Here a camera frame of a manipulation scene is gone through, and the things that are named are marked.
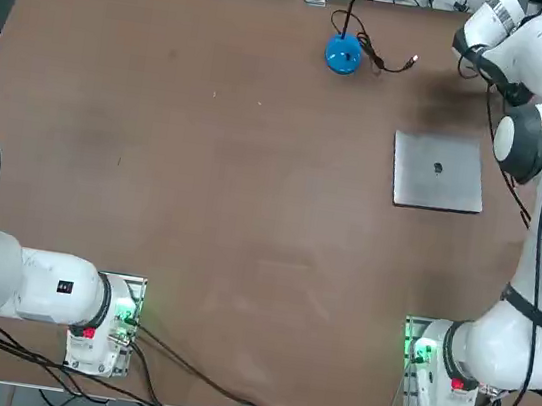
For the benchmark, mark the blue desk lamp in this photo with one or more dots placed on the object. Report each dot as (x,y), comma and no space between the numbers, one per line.
(343,54)

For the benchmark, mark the grey closed laptop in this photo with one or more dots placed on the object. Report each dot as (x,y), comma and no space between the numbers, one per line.
(437,173)

